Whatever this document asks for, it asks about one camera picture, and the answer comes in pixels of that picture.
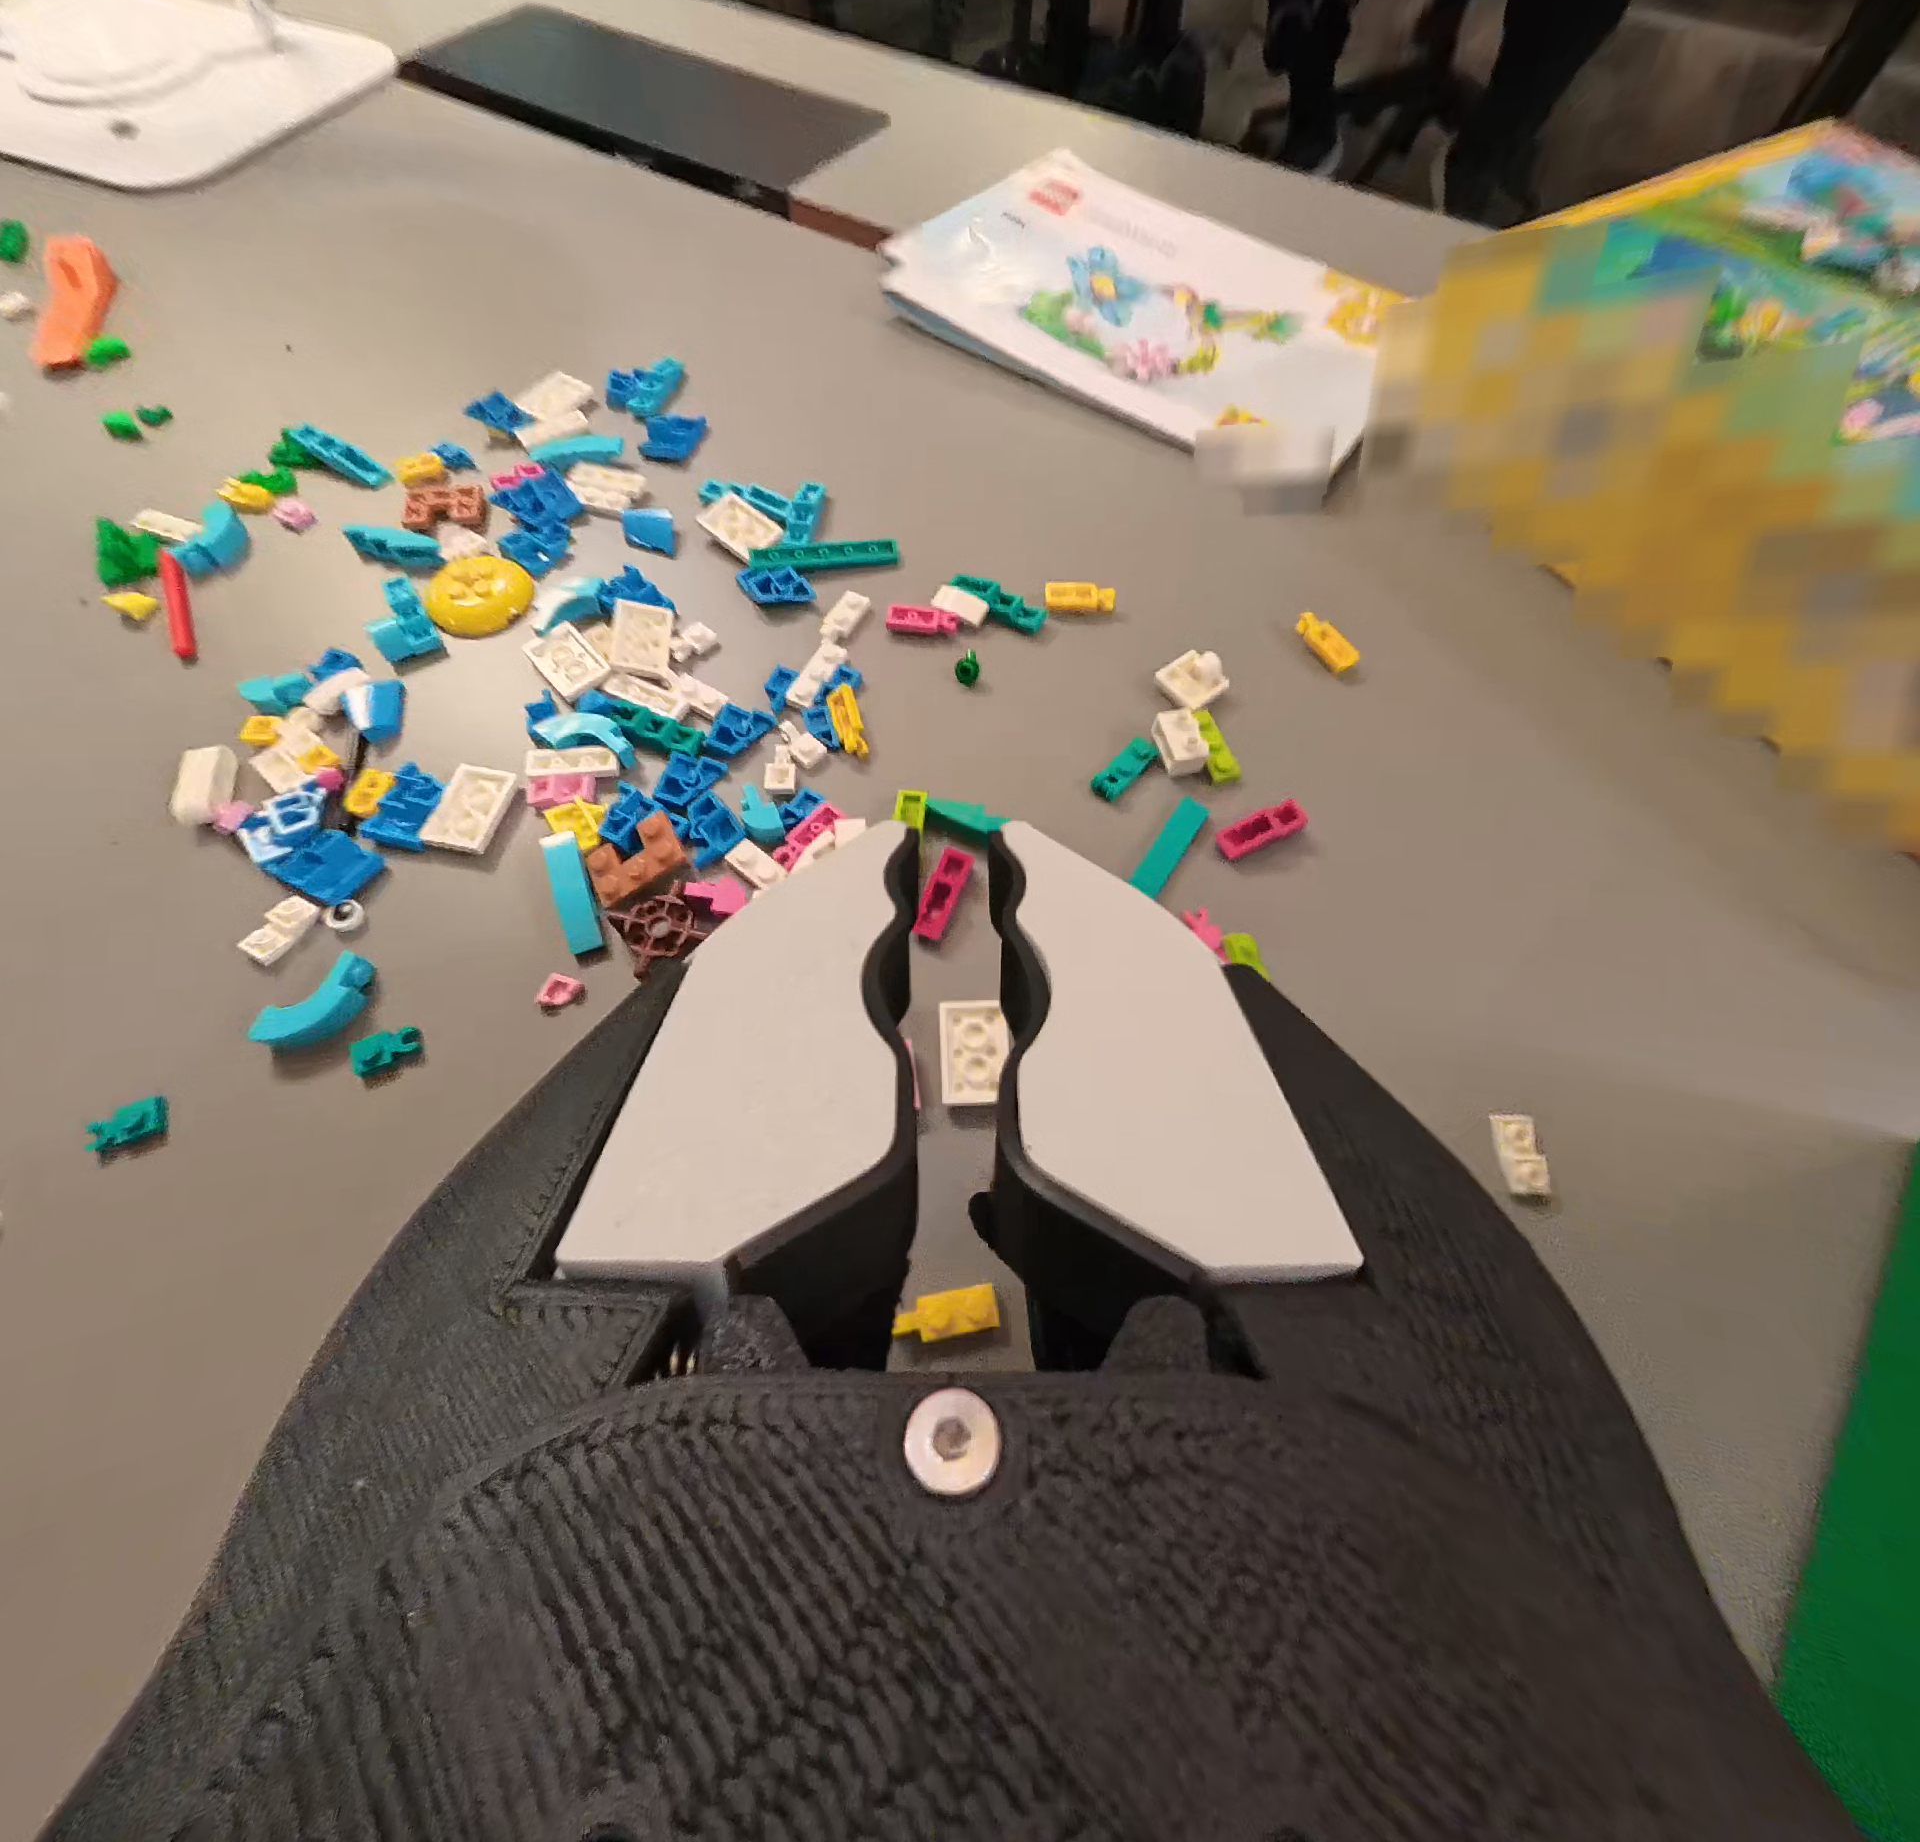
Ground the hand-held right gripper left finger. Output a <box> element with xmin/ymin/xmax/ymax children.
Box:
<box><xmin>553</xmin><ymin>818</ymin><xmax>922</xmax><ymax>1374</ymax></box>

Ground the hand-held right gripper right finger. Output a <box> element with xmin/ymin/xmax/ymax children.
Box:
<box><xmin>970</xmin><ymin>818</ymin><xmax>1367</xmax><ymax>1376</ymax></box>

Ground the pile of lego bricks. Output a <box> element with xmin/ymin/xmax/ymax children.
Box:
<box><xmin>0</xmin><ymin>219</ymin><xmax>1367</xmax><ymax>1161</ymax></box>

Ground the lego instruction booklet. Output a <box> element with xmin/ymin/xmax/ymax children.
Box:
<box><xmin>876</xmin><ymin>149</ymin><xmax>1414</xmax><ymax>458</ymax></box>

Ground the green lego baseplate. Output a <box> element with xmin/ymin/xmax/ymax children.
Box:
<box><xmin>1771</xmin><ymin>1141</ymin><xmax>1920</xmax><ymax>1842</ymax></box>

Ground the orange lego piece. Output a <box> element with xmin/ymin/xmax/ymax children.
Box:
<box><xmin>30</xmin><ymin>231</ymin><xmax>121</xmax><ymax>372</ymax></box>

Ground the colourful lego box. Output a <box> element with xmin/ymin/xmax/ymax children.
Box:
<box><xmin>1501</xmin><ymin>119</ymin><xmax>1920</xmax><ymax>452</ymax></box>

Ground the black flat tablet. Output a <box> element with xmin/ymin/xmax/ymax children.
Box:
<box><xmin>401</xmin><ymin>5</ymin><xmax>891</xmax><ymax>219</ymax></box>

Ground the black office chair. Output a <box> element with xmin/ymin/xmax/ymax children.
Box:
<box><xmin>960</xmin><ymin>0</ymin><xmax>1518</xmax><ymax>186</ymax></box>

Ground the white stand base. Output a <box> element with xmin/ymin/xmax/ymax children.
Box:
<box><xmin>0</xmin><ymin>0</ymin><xmax>401</xmax><ymax>196</ymax></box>

